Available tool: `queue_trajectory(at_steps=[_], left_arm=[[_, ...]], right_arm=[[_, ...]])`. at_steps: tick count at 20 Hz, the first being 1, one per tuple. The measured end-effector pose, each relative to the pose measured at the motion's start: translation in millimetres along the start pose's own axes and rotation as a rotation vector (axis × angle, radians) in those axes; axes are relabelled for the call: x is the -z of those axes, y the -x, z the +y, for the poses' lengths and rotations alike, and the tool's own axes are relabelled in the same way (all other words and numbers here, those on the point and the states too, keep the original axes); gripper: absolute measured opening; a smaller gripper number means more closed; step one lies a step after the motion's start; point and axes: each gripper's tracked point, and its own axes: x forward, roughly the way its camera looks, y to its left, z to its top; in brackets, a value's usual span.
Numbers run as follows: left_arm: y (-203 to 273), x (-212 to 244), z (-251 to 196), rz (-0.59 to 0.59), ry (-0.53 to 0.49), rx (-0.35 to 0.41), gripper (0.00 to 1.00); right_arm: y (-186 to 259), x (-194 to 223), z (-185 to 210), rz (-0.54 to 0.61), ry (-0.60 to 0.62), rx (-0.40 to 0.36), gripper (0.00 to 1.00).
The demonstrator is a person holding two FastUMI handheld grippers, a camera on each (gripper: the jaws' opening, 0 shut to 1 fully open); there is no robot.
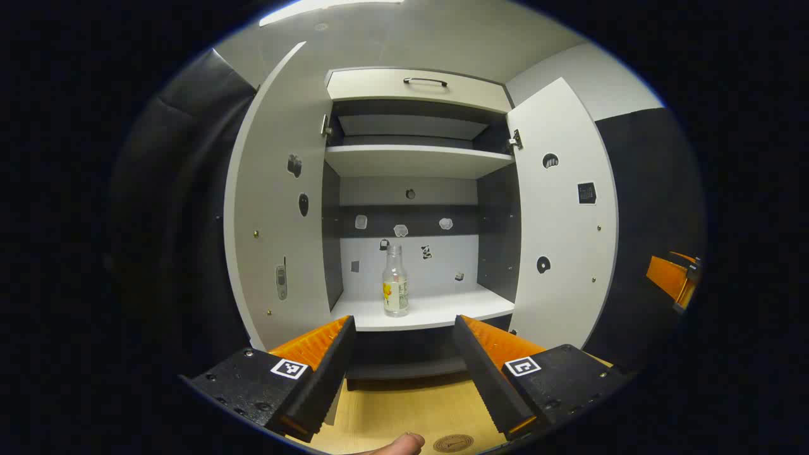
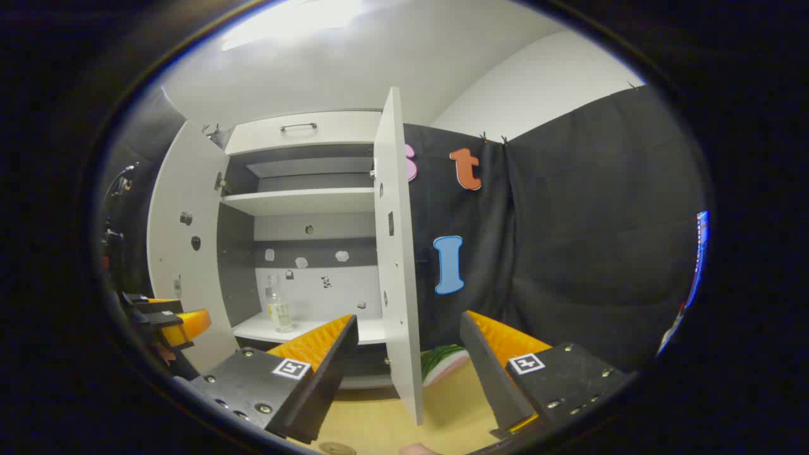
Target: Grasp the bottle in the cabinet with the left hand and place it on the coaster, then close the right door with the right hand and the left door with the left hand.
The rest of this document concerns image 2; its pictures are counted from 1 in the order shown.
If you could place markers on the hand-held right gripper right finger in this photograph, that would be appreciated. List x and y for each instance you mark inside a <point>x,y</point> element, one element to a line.
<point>483,373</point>

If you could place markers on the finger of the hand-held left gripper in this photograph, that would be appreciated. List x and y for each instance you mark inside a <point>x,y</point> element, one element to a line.
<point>158,306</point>
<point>189,325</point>

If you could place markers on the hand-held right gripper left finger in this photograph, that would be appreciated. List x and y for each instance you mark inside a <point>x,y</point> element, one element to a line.
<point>328,373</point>

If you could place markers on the white cabinet door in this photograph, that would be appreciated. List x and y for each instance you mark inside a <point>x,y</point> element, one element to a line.
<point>395,284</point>
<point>183,265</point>

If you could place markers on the round brown coaster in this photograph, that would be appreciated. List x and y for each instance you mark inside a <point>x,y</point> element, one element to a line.
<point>337,448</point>

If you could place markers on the white and grey cabinet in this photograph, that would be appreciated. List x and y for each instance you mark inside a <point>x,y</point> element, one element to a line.
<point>316,287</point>

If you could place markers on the white cabinet shelf board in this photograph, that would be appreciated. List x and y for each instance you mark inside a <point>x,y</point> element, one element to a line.
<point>297,202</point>

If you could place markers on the white cabinet drawer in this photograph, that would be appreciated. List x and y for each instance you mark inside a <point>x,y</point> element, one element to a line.
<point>335,129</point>

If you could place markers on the watermelon slice toy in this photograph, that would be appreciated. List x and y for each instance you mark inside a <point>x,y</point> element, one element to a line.
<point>442,363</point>

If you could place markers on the black backdrop cloth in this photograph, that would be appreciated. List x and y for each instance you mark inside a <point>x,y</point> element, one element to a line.
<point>569,253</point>

